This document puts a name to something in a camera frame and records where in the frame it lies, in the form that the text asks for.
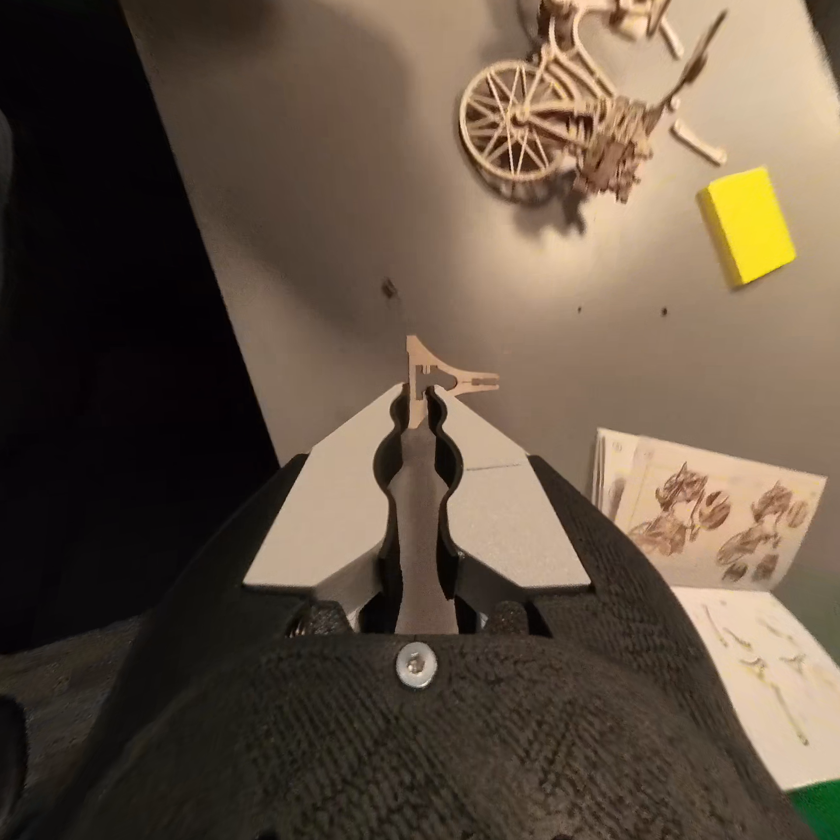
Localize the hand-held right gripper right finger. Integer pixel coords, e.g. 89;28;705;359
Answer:
425;384;593;634

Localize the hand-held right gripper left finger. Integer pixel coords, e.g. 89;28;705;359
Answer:
241;382;404;634

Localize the small wooden model part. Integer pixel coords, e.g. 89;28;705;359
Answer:
405;335;501;431

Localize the wooden bicycle model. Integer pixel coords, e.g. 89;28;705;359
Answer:
458;0;731;206

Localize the open instruction booklet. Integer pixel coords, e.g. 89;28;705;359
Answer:
591;427;829;788

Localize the yellow rectangular block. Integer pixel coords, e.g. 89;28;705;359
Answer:
696;166;799;288

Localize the green mat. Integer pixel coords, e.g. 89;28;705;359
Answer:
771;571;840;840

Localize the bone-shaped loose wooden part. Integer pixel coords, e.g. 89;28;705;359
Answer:
669;118;728;166

